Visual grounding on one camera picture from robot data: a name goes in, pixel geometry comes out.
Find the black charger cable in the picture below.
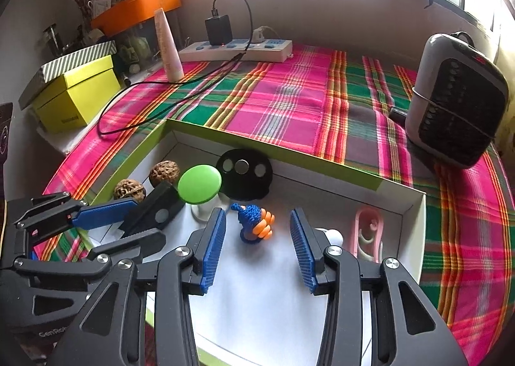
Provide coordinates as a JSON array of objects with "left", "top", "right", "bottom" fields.
[{"left": 97, "top": 0, "right": 253, "bottom": 137}]

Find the striped gift box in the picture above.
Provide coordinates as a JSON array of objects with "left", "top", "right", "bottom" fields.
[{"left": 18, "top": 40, "right": 117, "bottom": 109}]

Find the small black block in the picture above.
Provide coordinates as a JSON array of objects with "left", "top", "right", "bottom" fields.
[{"left": 121, "top": 181, "right": 186, "bottom": 236}]

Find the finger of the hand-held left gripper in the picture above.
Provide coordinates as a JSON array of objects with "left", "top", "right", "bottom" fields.
[
  {"left": 14, "top": 228, "right": 166, "bottom": 282},
  {"left": 14, "top": 191, "right": 139, "bottom": 266}
]

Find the green mushroom-shaped lamp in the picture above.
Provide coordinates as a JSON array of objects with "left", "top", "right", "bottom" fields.
[{"left": 177, "top": 164, "right": 222, "bottom": 223}]

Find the grey electric fan heater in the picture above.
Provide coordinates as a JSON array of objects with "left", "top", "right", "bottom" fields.
[{"left": 390, "top": 32, "right": 510, "bottom": 169}]

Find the white plug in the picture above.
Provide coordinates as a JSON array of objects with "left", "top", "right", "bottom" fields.
[{"left": 251, "top": 26, "right": 278, "bottom": 43}]

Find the black round disc with magnets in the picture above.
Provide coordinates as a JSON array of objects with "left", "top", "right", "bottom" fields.
[{"left": 216, "top": 149, "right": 273, "bottom": 202}]

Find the white power strip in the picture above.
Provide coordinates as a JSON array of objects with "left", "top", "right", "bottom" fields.
[{"left": 178, "top": 38, "right": 293, "bottom": 64}]

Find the brown walnut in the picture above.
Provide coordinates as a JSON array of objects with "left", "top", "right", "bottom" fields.
[
  {"left": 113, "top": 178, "right": 146, "bottom": 203},
  {"left": 149, "top": 161, "right": 180, "bottom": 188}
]

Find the black charger adapter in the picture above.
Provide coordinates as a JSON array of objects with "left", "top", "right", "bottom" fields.
[{"left": 205, "top": 14, "right": 233, "bottom": 46}]

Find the small white figurine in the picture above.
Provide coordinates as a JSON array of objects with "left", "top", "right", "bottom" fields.
[{"left": 314, "top": 228, "right": 344, "bottom": 248}]

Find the glass jar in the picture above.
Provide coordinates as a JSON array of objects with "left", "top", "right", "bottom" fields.
[{"left": 42, "top": 23, "right": 62, "bottom": 55}]

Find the dark patterned box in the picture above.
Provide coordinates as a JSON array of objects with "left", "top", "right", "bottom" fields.
[{"left": 0, "top": 103, "right": 14, "bottom": 158}]

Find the white side table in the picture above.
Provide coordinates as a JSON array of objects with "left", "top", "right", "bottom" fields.
[{"left": 36, "top": 123, "right": 103, "bottom": 155}]

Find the blue orange crochet toy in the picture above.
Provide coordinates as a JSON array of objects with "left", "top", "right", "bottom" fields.
[{"left": 230, "top": 202, "right": 276, "bottom": 244}]

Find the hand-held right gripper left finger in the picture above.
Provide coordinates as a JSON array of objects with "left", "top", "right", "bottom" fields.
[{"left": 47, "top": 207, "right": 227, "bottom": 366}]

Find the pink cosmetic tube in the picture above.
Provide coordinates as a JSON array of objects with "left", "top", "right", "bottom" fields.
[{"left": 154, "top": 8, "right": 185, "bottom": 83}]

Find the plaid blanket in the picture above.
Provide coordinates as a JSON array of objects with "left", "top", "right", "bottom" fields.
[{"left": 32, "top": 42, "right": 515, "bottom": 366}]

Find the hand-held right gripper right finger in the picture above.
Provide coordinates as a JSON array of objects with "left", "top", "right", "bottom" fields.
[{"left": 290, "top": 207, "right": 469, "bottom": 366}]

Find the white cardboard box green rim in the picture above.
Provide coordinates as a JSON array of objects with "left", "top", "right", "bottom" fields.
[{"left": 82, "top": 117, "right": 427, "bottom": 366}]

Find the yellow-green cardboard box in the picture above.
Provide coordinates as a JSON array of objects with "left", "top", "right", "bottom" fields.
[{"left": 31, "top": 54, "right": 122, "bottom": 133}]

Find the pink plastic clip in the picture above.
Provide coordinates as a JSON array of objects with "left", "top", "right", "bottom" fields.
[{"left": 349, "top": 207, "right": 385, "bottom": 263}]

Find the glass tank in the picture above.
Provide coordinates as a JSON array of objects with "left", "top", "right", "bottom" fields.
[{"left": 117, "top": 26, "right": 162, "bottom": 73}]

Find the orange storage box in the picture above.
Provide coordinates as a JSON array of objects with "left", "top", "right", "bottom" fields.
[{"left": 90, "top": 0, "right": 181, "bottom": 38}]

